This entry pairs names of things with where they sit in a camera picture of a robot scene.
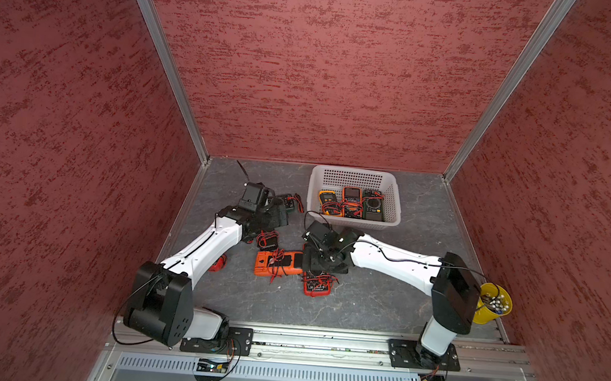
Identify red clamp meter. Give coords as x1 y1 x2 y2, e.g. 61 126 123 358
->
209 254 228 273

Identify dark green multimeter top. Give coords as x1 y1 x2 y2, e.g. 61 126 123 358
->
278 193 305 213

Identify dark green multimeter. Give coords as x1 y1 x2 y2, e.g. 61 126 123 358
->
278 193 305 213
362 189 385 222

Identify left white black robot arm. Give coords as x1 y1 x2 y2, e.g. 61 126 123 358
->
120 197 289 347

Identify orange Victor multimeter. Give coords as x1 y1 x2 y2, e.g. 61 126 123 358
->
342 186 364 219

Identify yellow multimeter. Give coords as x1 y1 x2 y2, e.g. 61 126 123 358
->
318 190 341 216

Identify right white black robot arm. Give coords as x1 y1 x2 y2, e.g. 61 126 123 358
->
302 221 480 360

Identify small black multimeter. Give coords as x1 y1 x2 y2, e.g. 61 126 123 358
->
255 231 279 252

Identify red multimeter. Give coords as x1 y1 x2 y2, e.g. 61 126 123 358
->
302 272 339 297

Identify yellow cup with batteries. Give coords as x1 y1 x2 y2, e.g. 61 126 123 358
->
473 283 513 325

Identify orange multimeter lying sideways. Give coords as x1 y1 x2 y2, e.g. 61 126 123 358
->
253 250 304 280

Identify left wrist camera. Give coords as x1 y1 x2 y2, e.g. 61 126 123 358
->
237 182 275 214

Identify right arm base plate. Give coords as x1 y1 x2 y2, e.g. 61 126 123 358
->
387 338 461 372

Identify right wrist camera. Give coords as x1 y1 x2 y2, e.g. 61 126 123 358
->
302 221 339 252

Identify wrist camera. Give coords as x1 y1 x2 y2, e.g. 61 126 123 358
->
302 221 339 252
237 182 275 214

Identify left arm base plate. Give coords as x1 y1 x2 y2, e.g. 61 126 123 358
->
179 326 254 357

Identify aluminium front rail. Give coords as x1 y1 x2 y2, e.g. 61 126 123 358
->
105 312 537 381

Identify white plastic basket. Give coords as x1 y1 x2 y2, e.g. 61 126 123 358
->
307 165 401 231

